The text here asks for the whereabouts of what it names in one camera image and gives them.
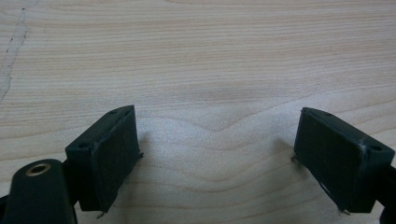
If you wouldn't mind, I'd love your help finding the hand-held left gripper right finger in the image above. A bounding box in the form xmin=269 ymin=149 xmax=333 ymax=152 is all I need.
xmin=291 ymin=106 xmax=396 ymax=216

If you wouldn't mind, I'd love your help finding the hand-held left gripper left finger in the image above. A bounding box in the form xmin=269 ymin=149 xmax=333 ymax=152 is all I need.
xmin=64 ymin=105 xmax=144 ymax=216

